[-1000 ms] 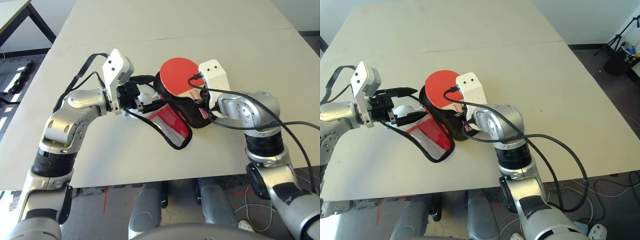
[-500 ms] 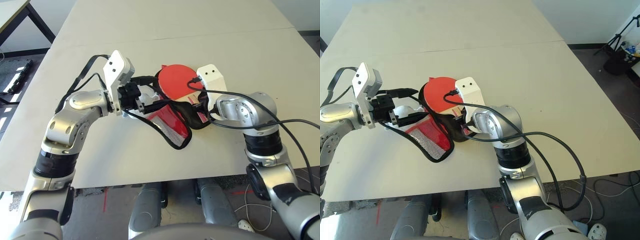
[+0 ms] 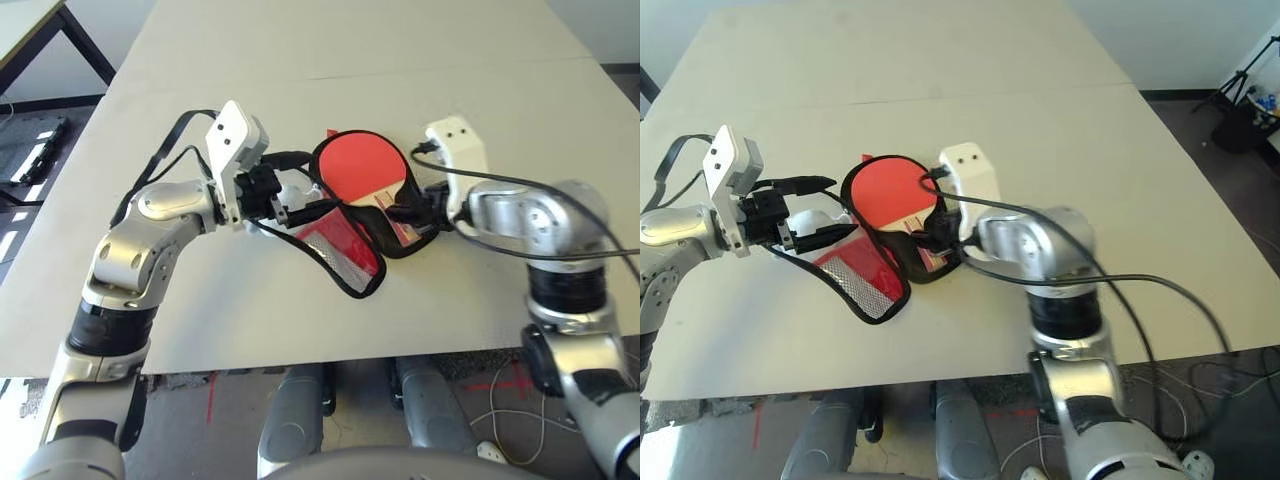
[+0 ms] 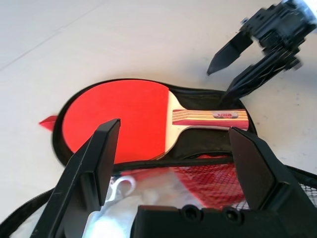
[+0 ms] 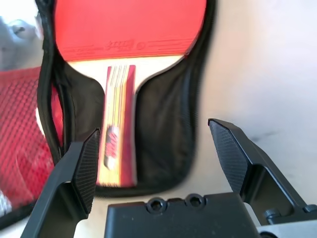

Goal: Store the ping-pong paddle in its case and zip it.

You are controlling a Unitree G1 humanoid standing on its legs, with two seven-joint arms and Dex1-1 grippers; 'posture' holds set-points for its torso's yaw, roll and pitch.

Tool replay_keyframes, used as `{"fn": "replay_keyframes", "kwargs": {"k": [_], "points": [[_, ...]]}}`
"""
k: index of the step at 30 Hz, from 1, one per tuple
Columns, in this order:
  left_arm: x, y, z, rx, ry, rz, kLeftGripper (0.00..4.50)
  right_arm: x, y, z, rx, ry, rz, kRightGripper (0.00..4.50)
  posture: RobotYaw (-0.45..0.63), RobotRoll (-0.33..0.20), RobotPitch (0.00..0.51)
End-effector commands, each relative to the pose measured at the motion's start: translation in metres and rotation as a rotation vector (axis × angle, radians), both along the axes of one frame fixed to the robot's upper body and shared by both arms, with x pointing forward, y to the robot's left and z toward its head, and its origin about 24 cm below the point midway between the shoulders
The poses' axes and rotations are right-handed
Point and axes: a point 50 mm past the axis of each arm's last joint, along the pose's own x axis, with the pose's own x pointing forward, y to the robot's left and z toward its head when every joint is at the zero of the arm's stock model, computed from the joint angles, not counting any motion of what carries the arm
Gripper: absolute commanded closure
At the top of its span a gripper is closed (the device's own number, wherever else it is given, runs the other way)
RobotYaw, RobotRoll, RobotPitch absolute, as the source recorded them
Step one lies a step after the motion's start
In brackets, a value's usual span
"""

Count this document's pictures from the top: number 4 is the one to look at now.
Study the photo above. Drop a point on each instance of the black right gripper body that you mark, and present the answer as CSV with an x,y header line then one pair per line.
x,y
280,29

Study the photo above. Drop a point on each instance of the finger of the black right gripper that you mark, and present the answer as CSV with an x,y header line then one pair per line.
x,y
252,77
230,53

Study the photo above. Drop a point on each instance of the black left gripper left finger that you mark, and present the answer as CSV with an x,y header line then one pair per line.
x,y
81,173

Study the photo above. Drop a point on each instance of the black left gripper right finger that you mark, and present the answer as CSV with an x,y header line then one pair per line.
x,y
262,173

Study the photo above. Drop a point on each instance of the red black paddle case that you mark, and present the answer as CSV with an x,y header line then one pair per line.
x,y
203,141

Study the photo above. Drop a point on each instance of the red ping-pong paddle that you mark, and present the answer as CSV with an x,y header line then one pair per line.
x,y
111,106

